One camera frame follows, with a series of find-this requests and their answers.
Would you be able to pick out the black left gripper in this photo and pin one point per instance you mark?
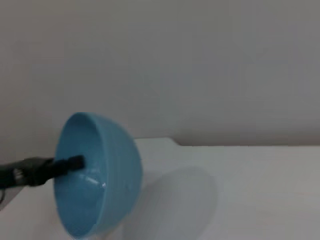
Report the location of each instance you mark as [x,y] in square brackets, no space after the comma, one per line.
[27,172]

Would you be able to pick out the blue ceramic bowl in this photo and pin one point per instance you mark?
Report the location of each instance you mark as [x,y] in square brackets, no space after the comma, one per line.
[117,170]

